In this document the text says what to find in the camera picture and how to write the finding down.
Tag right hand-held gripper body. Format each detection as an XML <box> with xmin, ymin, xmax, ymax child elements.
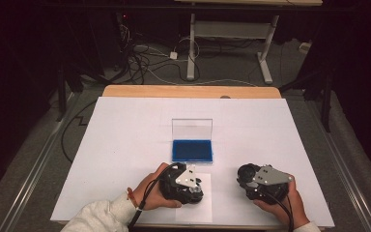
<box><xmin>236</xmin><ymin>162</ymin><xmax>294</xmax><ymax>206</ymax></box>

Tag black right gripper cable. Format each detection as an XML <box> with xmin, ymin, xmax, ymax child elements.
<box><xmin>265</xmin><ymin>191</ymin><xmax>296</xmax><ymax>232</ymax></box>

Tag person's left hand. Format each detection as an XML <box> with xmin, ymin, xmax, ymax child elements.
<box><xmin>131</xmin><ymin>162</ymin><xmax>183</xmax><ymax>211</ymax></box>

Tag long white cable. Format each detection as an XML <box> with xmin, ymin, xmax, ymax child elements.
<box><xmin>134</xmin><ymin>37</ymin><xmax>259</xmax><ymax>88</ymax></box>

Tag wooden table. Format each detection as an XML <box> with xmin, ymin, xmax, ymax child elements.
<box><xmin>101</xmin><ymin>84</ymin><xmax>283</xmax><ymax>100</ymax></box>

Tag metal floor rail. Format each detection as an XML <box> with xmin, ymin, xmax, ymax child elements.
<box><xmin>0</xmin><ymin>93</ymin><xmax>80</xmax><ymax>232</ymax></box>
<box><xmin>307</xmin><ymin>100</ymin><xmax>371</xmax><ymax>232</ymax></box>

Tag red wristband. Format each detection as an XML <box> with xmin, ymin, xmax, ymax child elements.
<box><xmin>126</xmin><ymin>187</ymin><xmax>139</xmax><ymax>209</ymax></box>

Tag large white board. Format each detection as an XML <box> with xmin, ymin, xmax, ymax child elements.
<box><xmin>50</xmin><ymin>96</ymin><xmax>336</xmax><ymax>228</ymax></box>

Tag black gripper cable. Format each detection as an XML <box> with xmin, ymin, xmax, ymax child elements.
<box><xmin>265</xmin><ymin>191</ymin><xmax>296</xmax><ymax>232</ymax></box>
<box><xmin>127</xmin><ymin>162</ymin><xmax>180</xmax><ymax>232</ymax></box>

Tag white metal desk frame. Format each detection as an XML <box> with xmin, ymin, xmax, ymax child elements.
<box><xmin>173</xmin><ymin>0</ymin><xmax>324</xmax><ymax>85</ymax></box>

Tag black floor cable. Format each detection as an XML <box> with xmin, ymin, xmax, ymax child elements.
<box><xmin>60</xmin><ymin>100</ymin><xmax>99</xmax><ymax>163</ymax></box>

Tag tangle of black cables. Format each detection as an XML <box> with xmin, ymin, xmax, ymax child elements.
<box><xmin>104</xmin><ymin>13</ymin><xmax>201</xmax><ymax>85</ymax></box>

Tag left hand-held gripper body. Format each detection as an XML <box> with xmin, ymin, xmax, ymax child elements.
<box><xmin>158</xmin><ymin>162</ymin><xmax>205</xmax><ymax>205</ymax></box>

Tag blue ink pad clear lid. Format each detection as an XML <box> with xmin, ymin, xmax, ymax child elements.
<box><xmin>171</xmin><ymin>118</ymin><xmax>214</xmax><ymax>164</ymax></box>

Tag black stand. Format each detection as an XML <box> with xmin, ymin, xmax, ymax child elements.
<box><xmin>279</xmin><ymin>69</ymin><xmax>334</xmax><ymax>133</ymax></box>
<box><xmin>49</xmin><ymin>66</ymin><xmax>85</xmax><ymax>123</ymax></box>

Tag person's right hand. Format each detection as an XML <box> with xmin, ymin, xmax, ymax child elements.
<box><xmin>253</xmin><ymin>180</ymin><xmax>311</xmax><ymax>230</ymax></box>

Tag white paper sheet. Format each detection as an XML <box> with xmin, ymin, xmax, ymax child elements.
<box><xmin>175</xmin><ymin>172</ymin><xmax>214</xmax><ymax>223</ymax></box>

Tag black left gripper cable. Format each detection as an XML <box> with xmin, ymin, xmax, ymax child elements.
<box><xmin>127</xmin><ymin>162</ymin><xmax>180</xmax><ymax>232</ymax></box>

